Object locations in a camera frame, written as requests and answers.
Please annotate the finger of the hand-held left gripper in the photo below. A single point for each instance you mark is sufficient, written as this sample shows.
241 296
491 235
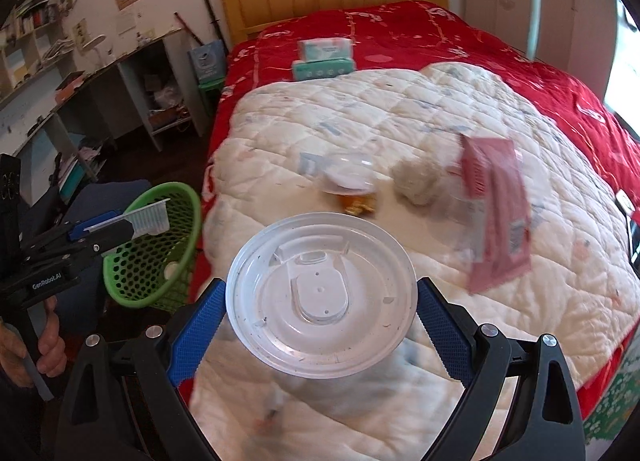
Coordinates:
112 240
85 229

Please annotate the white plastic cup lid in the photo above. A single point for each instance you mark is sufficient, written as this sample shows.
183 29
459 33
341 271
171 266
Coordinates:
320 301

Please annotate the white wardrobe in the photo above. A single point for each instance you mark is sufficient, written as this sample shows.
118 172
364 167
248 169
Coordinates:
500 1

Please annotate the window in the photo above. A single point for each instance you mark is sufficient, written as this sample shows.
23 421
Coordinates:
625 66

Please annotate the white desk lamp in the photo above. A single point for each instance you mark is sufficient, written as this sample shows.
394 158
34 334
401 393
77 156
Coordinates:
95 43

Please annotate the row of books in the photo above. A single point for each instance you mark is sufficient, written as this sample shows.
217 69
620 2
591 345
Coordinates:
35 16

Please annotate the floral floor mat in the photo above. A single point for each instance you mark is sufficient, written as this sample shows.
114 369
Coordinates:
612 406

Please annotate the orange snack wrapper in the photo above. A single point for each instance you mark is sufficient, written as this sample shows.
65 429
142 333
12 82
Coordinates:
359 203

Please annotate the black sheathed sword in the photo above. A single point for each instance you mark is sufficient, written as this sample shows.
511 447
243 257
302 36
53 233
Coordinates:
215 23

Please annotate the paper ball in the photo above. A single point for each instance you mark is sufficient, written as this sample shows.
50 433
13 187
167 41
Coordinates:
415 181

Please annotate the white plastic bag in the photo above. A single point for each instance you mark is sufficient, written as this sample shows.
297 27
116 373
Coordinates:
165 97

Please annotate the white desk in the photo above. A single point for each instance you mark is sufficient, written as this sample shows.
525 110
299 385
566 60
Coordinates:
130 71

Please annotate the teal tissue pack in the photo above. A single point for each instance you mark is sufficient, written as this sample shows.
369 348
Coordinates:
320 71

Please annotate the blue paper bag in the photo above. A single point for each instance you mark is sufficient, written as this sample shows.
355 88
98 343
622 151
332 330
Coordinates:
207 61

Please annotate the white ribbed plastic piece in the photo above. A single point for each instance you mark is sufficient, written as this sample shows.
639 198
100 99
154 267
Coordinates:
142 216

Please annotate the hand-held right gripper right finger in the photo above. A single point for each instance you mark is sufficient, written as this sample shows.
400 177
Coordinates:
445 336

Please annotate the white paper note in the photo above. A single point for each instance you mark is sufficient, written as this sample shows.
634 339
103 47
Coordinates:
127 25

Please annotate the green plastic stool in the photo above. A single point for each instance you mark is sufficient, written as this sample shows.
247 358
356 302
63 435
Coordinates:
210 91

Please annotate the clear plastic cup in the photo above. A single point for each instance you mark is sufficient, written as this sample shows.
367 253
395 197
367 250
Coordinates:
347 173

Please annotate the person's left hand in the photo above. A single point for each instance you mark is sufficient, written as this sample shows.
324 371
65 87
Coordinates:
52 341

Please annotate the red blanket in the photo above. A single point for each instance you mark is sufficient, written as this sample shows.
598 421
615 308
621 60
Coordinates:
400 26

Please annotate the white tissue pack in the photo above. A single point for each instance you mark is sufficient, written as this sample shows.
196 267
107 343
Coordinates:
325 48

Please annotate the pile of books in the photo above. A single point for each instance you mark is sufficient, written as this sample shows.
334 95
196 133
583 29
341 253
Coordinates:
75 168

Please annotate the white bookshelf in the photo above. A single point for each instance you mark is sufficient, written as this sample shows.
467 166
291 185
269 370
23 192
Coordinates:
30 41

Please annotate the pink snack packet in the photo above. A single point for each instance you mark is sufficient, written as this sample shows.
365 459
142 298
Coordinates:
500 221

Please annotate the red wooden stick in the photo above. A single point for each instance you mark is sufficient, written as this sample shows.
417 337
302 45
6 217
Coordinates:
187 28

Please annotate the orange box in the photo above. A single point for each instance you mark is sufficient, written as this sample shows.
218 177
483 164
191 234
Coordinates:
165 118

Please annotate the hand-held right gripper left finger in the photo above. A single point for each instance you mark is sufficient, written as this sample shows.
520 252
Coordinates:
200 331

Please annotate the green plastic basket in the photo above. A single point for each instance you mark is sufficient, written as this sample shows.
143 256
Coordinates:
145 266

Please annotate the white round bottle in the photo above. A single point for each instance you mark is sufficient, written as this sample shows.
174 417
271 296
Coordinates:
172 270

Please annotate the black flat device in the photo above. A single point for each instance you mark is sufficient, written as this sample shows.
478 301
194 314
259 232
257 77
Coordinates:
634 241

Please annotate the white quilt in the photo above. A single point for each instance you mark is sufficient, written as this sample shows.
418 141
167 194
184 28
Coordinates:
400 106

